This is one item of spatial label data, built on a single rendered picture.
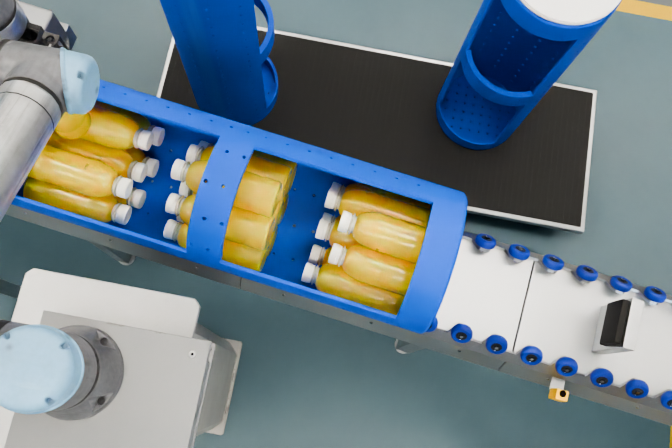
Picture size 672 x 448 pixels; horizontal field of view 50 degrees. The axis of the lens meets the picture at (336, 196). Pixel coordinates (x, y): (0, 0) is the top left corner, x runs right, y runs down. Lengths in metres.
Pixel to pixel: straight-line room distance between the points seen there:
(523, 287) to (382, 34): 1.43
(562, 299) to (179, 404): 0.84
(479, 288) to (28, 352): 0.93
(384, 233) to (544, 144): 1.35
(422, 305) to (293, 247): 0.35
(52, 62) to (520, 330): 1.09
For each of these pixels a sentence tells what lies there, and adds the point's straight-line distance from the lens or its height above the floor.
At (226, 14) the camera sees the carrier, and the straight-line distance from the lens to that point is 1.78.
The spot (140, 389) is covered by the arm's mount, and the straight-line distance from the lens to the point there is 1.27.
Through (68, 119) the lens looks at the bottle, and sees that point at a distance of 1.39.
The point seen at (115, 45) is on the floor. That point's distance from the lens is 2.84.
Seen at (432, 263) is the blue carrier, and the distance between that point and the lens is 1.28.
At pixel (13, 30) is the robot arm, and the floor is 1.56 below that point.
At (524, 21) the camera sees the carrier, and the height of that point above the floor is 0.98.
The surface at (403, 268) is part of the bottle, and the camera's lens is 1.35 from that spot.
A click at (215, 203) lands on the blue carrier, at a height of 1.22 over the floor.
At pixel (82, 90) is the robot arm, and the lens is 0.92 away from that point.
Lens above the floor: 2.47
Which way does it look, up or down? 75 degrees down
